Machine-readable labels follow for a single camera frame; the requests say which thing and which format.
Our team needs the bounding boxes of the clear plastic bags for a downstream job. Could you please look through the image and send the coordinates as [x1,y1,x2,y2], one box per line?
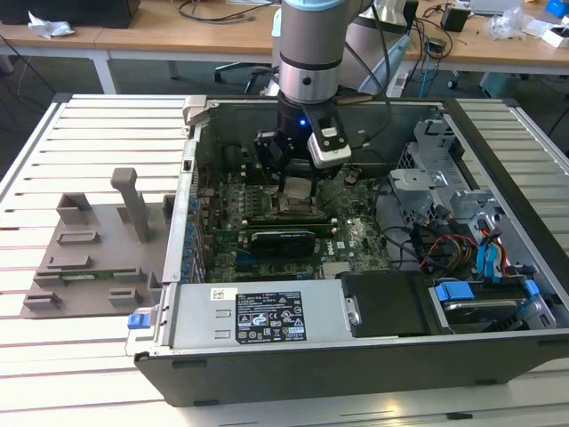
[483,5,540,42]

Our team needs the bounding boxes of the teal box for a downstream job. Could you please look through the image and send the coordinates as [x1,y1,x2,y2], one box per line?
[479,70,528,100]

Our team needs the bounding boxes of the black graphics card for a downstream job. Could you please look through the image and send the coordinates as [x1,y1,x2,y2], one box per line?
[248,227,317,260]

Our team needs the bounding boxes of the white power strip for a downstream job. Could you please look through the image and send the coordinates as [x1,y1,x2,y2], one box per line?
[385,73,408,98]

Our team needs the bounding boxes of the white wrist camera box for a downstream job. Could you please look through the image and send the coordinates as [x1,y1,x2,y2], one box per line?
[301,103,354,171]

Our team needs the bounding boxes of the thick black wire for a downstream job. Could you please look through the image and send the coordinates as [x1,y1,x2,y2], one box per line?
[373,176,419,270]

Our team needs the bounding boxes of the metal drive bracket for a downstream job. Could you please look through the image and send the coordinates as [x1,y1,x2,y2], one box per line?
[448,189,512,250]

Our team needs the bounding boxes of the black plastic shroud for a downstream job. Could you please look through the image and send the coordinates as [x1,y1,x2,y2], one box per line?
[333,270,436,340]

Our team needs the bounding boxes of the coloured power wire bundle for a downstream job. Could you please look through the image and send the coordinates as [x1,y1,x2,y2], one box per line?
[412,216,480,273]

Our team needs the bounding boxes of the green motherboard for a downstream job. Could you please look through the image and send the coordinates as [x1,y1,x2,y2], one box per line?
[195,165,398,285]

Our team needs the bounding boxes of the silver laptop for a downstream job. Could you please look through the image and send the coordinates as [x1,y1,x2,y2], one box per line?
[469,0,522,15]

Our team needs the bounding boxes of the brown parts rack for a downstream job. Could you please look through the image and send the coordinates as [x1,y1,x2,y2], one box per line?
[20,166,178,320]

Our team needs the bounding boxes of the black camera cable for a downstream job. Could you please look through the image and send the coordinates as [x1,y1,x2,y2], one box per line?
[350,0,395,150]

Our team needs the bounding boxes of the silver hard disk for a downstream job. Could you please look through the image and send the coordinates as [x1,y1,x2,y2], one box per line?
[443,298,521,334]

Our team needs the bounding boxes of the grey case latch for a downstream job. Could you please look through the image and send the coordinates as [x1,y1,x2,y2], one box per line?
[181,94,211,126]

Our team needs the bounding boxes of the small black box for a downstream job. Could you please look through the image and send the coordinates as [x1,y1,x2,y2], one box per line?
[439,5,471,33]

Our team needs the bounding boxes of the small silver heatsink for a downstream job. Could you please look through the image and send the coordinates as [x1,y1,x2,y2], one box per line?
[320,261,351,280]

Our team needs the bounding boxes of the wooden desk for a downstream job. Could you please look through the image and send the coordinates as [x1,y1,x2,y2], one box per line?
[399,0,569,77]
[0,0,279,95]

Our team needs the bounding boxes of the metal drive cage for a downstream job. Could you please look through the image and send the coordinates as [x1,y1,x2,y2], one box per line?
[385,116,468,223]

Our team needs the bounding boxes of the silver CPU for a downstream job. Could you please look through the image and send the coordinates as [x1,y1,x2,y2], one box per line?
[282,176,315,199]

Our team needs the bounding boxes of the crumpled white paper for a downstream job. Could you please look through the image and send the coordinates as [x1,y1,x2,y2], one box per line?
[28,10,76,40]

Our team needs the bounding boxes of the black monitor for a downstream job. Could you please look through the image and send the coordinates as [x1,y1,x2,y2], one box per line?
[0,0,142,28]

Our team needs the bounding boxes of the black PC case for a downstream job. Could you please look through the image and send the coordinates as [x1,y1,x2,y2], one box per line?
[125,94,569,408]

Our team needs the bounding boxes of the blue disk carrier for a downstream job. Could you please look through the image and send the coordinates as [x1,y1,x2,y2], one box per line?
[433,278,541,334]

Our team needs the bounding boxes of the blue cable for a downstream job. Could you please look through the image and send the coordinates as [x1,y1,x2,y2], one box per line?
[421,52,436,98]

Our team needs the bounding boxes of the CPU socket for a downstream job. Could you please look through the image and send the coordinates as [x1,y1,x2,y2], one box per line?
[265,183,325,220]

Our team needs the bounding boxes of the black chair base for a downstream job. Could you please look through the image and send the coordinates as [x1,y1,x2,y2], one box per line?
[213,60,279,95]

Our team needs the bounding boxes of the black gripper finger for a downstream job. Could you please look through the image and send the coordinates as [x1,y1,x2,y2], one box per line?
[309,162,344,200]
[252,128,295,197]

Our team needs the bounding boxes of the blue SATA wire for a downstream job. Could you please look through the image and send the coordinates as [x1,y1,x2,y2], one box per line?
[481,226,507,281]
[476,243,495,280]

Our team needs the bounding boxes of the blue box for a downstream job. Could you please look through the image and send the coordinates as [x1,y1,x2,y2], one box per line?
[545,0,569,21]

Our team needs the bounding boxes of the grey power supply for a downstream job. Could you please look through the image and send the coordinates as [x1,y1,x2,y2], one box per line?
[170,283,357,353]

